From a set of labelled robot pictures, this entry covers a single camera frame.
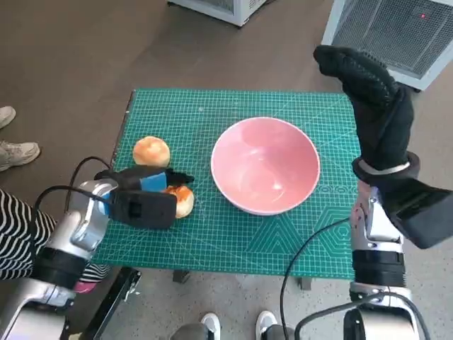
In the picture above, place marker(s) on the black table bracket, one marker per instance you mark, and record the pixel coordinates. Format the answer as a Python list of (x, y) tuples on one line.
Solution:
[(180, 276), (306, 283)]

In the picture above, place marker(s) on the oblong orange toy bread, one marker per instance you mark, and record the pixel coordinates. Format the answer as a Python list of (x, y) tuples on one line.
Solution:
[(184, 203)]

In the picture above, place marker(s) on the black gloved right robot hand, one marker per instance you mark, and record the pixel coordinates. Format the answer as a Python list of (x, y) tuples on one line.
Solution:
[(378, 117)]

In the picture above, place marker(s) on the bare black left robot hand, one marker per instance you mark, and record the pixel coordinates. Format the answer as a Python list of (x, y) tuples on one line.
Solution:
[(152, 178)]

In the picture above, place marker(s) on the white cabinet with mesh grille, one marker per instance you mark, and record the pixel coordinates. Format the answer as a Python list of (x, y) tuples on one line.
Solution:
[(389, 32)]

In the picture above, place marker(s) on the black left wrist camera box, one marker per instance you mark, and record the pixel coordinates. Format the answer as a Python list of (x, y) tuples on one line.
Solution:
[(145, 209)]

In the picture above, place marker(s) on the black metal rail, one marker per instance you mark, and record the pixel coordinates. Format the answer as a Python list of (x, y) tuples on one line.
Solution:
[(113, 301)]

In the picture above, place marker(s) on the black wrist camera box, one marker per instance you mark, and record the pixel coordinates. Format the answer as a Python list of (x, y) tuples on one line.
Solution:
[(421, 212), (145, 209)]

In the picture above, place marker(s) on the round toy bread bun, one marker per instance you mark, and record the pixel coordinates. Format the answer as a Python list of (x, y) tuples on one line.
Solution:
[(151, 151)]

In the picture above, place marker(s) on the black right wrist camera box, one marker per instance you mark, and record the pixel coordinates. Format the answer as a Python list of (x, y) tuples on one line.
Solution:
[(421, 212)]

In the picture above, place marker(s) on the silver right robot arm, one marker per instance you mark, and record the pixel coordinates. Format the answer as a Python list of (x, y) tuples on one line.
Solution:
[(378, 262)]

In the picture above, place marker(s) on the white glass-sided cabinet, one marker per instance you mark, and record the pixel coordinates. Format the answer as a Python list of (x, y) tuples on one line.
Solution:
[(219, 8)]

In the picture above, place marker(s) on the pink bowl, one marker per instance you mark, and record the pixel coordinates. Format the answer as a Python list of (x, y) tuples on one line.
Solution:
[(265, 166)]

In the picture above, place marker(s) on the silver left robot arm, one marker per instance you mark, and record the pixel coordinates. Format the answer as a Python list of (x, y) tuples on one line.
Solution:
[(70, 230)]

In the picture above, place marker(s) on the green cutting mat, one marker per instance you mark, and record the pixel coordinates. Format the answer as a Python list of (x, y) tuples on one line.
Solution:
[(212, 241)]

